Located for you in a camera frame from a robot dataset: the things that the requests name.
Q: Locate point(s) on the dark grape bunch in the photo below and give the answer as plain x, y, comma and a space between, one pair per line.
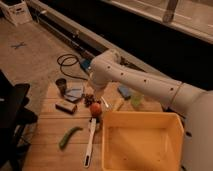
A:
89, 99

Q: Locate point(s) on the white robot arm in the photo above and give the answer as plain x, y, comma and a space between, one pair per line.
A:
194, 103

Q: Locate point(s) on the green plastic cup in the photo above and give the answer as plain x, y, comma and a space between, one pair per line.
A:
136, 100

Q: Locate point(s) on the dark metal cup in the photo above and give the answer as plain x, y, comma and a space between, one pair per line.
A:
61, 83

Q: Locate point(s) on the metal spoon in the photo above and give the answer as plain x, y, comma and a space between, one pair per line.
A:
105, 102

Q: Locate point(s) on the blue sponge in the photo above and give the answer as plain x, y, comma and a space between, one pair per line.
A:
124, 91

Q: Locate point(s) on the yellow banana piece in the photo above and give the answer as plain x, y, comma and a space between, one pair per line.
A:
119, 102

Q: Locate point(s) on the red apple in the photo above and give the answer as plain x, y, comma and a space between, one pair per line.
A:
95, 109

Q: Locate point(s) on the blue power box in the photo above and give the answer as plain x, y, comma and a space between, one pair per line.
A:
85, 65

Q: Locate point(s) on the brown rectangular block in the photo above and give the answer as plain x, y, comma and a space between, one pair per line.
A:
66, 106

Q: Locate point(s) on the yellow plastic bin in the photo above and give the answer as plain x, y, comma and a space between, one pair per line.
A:
141, 141

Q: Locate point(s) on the green chili pepper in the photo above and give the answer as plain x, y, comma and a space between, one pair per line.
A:
67, 135

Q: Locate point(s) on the black chair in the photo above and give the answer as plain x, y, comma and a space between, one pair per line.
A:
14, 116

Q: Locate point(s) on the white storage box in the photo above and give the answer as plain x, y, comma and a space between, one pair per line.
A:
17, 14

